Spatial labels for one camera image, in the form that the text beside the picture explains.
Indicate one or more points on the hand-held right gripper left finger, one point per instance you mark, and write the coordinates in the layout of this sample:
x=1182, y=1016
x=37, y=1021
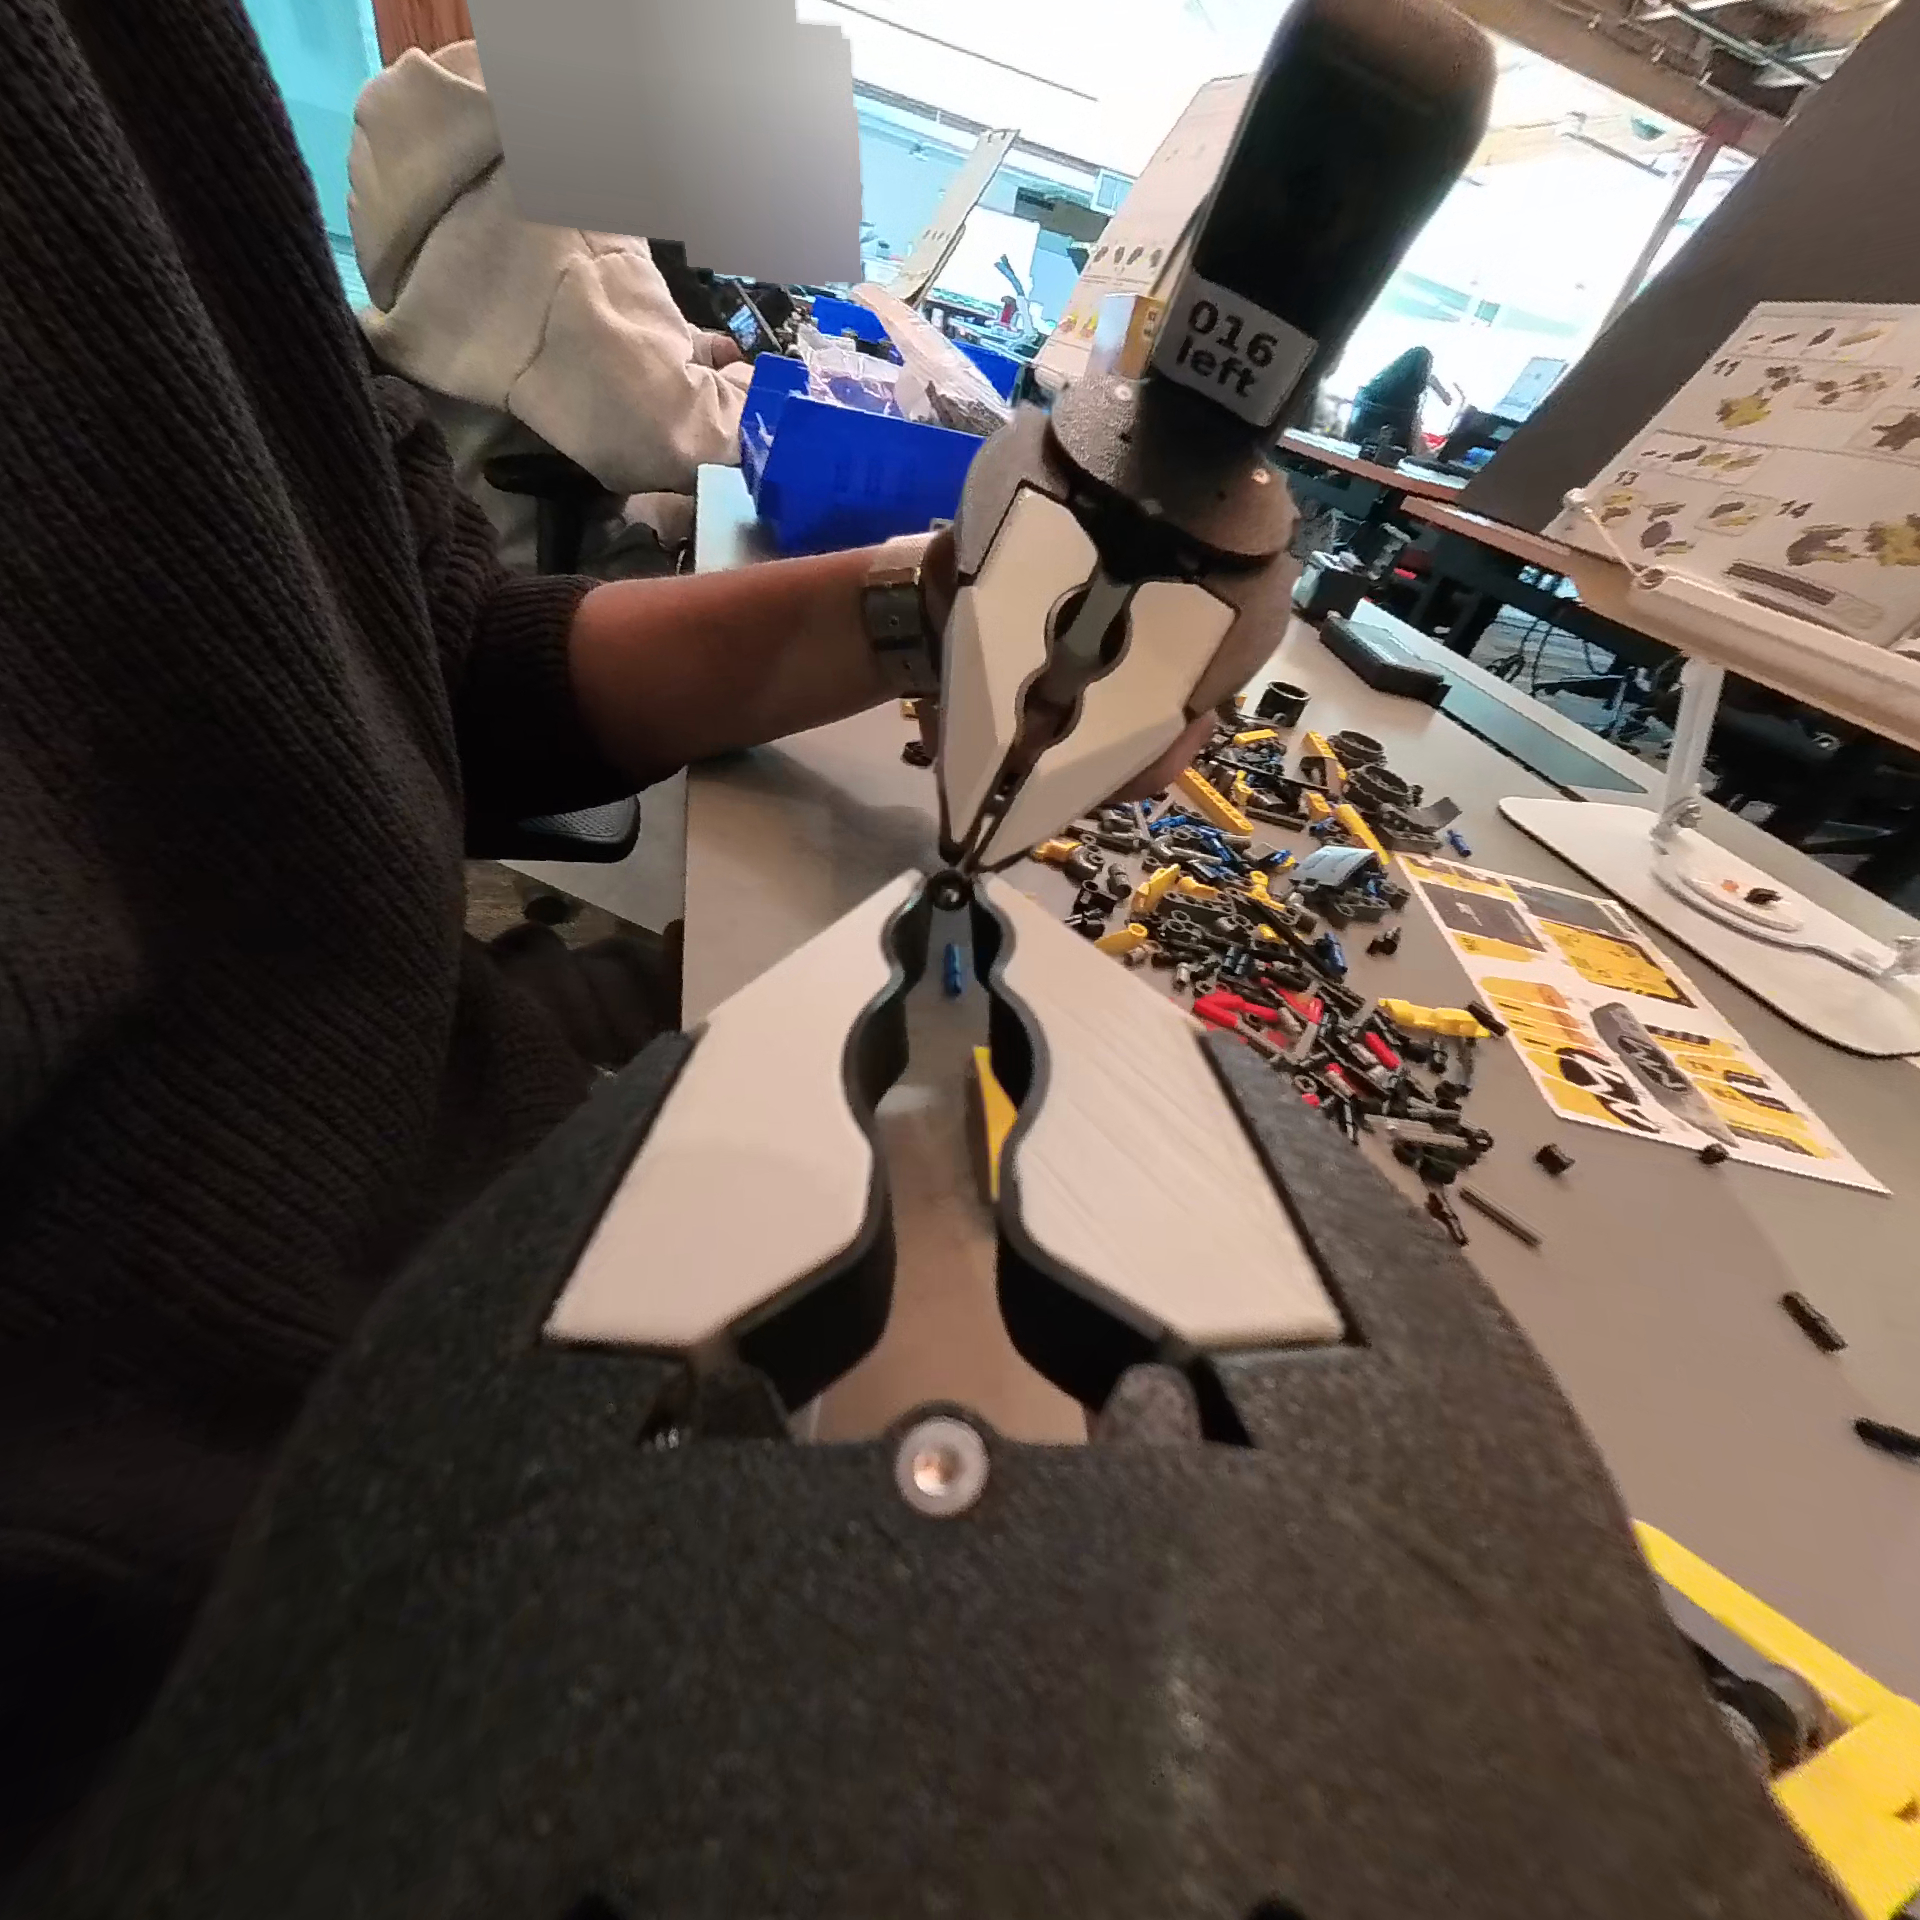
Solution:
x=718, y=1172

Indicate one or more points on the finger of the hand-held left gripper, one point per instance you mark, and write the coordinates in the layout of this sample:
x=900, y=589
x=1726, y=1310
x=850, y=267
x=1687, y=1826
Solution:
x=1139, y=675
x=1002, y=646

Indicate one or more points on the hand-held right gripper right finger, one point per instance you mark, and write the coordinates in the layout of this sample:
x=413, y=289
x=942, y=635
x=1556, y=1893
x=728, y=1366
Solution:
x=1153, y=1172

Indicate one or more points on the pile of small building pieces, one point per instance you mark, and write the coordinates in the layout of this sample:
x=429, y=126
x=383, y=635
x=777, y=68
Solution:
x=1245, y=1015

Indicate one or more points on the person's left hand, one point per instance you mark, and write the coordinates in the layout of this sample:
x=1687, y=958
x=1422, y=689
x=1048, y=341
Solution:
x=1175, y=758

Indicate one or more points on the black round cylinder piece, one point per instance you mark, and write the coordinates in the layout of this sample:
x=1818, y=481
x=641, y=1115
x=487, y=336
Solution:
x=1285, y=699

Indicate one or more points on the yellow flat panel piece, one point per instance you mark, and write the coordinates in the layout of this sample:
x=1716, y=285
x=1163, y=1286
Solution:
x=993, y=1118

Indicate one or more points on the cardboard box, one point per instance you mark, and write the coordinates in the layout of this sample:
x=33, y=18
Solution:
x=1186, y=195

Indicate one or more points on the black wheel hub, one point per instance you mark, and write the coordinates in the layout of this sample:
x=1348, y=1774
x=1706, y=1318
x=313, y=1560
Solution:
x=1356, y=745
x=1389, y=786

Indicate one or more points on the blue storage bin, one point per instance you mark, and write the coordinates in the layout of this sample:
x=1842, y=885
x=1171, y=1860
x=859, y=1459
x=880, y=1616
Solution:
x=841, y=464
x=974, y=367

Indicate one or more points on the black power adapter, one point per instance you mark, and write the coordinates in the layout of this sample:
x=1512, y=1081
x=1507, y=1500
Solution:
x=1389, y=654

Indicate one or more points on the clear plastic bag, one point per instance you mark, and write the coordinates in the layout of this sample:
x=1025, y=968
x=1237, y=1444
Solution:
x=900, y=376

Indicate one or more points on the wooden background desk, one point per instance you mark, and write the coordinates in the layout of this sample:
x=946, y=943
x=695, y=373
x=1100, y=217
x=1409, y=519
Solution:
x=1441, y=494

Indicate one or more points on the black mesh chair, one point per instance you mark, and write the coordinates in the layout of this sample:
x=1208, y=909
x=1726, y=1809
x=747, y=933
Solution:
x=577, y=828

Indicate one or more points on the dark grey panel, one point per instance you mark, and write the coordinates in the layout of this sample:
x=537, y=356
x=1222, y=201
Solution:
x=1726, y=301

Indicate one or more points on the black office chair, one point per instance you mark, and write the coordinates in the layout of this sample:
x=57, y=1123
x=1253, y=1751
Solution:
x=556, y=510

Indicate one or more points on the yellow grey sticker sheet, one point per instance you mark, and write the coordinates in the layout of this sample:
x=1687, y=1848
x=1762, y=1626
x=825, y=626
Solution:
x=1592, y=962

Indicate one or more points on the building instruction booklet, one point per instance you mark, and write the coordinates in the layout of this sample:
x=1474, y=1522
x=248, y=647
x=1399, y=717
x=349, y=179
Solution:
x=1783, y=453

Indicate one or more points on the white booklet stand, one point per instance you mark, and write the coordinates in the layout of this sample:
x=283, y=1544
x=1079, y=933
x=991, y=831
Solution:
x=1694, y=885

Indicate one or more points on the yellow toy forklift model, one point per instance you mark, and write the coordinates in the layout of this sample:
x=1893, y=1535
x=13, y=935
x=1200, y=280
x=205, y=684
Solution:
x=1847, y=1783

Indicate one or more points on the small grey camera device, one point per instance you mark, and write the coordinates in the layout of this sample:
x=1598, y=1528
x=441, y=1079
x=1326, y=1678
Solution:
x=1326, y=585

